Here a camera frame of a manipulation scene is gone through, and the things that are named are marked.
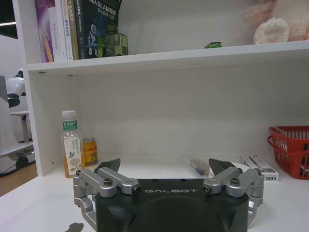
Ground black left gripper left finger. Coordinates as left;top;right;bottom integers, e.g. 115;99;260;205
73;158;141;229

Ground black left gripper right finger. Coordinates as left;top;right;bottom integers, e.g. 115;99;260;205
203;158;265;228

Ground yellow drink can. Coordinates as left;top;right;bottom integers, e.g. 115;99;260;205
82;137;98;167

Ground clear plastic snack packet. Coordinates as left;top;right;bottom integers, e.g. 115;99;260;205
183;155;212;175

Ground white flat carton box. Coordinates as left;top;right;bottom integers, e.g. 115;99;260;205
239;154;282;182

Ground tea drink bottle white cap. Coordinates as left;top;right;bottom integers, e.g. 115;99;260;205
61;110;84;179

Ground red plastic basket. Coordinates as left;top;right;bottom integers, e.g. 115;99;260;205
267;125;309;180

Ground white office chair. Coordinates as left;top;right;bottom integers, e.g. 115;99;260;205
0;76;36;169

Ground white wooden shelf unit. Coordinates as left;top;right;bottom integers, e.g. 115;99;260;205
12;0;309;178

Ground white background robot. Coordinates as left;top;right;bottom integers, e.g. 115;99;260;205
6;68;29;113

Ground green glass bottle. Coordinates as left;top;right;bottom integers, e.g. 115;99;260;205
104;25;129;57

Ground olive spine book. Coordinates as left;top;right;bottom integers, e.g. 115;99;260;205
65;0;80;60

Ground black SLAM book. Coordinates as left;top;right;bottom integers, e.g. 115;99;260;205
73;0;124;59

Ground white spine book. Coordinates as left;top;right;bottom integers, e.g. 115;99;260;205
49;0;73;62

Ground purple spine book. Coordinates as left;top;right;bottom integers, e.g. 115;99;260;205
35;0;55;63

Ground pink plush toy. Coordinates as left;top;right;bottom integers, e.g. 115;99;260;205
242;0;309;45

